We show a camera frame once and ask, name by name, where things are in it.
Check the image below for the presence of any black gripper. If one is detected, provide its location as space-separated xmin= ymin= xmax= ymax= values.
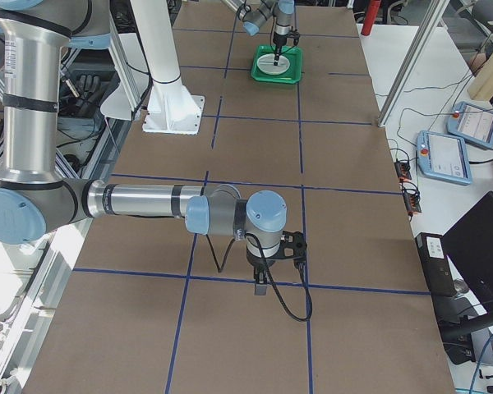
xmin=272 ymin=34 xmax=287 ymax=66
xmin=246 ymin=250 xmax=275 ymax=296

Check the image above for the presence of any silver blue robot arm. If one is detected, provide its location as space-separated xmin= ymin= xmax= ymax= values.
xmin=223 ymin=0 xmax=299 ymax=66
xmin=0 ymin=1 xmax=287 ymax=294

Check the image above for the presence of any white round plate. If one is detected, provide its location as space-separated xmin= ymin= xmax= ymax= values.
xmin=256 ymin=53 xmax=291 ymax=76

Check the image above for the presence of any green plastic tray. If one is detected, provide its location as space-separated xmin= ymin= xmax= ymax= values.
xmin=251 ymin=45 xmax=302 ymax=85

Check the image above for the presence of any blue tape strip lengthwise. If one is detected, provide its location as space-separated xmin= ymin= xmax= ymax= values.
xmin=293 ymin=6 xmax=316 ymax=394

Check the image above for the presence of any red cylinder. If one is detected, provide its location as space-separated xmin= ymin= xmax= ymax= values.
xmin=361 ymin=0 xmax=381 ymax=36

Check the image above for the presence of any orange circuit board far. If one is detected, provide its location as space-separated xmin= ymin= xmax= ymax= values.
xmin=394 ymin=160 xmax=412 ymax=181

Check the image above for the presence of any orange circuit board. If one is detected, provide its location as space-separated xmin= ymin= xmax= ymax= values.
xmin=400 ymin=181 xmax=422 ymax=217
xmin=394 ymin=160 xmax=412 ymax=181

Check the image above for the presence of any black computer box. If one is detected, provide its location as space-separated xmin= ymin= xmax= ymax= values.
xmin=415 ymin=232 xmax=456 ymax=297

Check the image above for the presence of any orange circuit board near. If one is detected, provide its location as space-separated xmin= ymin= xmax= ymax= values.
xmin=400 ymin=181 xmax=422 ymax=217

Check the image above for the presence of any blue tape strip crosswise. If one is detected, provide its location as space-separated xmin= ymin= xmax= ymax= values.
xmin=72 ymin=268 xmax=431 ymax=296

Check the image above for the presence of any blue teach pendant near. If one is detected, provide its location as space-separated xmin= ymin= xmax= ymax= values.
xmin=417 ymin=131 xmax=472 ymax=186

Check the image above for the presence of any blue teach pendant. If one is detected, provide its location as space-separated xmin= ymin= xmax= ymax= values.
xmin=417 ymin=131 xmax=472 ymax=186
xmin=446 ymin=101 xmax=493 ymax=149

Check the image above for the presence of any blue teach pendant far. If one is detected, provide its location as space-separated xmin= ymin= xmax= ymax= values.
xmin=446 ymin=101 xmax=493 ymax=149

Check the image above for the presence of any wooden beam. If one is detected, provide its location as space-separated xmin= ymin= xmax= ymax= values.
xmin=468 ymin=53 xmax=493 ymax=101

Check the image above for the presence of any black monitor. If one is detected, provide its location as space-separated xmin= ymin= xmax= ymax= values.
xmin=443 ymin=191 xmax=493 ymax=311

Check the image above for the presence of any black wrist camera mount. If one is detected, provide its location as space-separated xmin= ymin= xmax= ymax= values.
xmin=273 ymin=231 xmax=307 ymax=273

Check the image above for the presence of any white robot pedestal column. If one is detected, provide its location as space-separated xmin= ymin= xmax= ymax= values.
xmin=131 ymin=0 xmax=205 ymax=135

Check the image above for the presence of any aluminium frame post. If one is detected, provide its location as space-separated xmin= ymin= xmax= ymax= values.
xmin=377 ymin=0 xmax=450 ymax=127

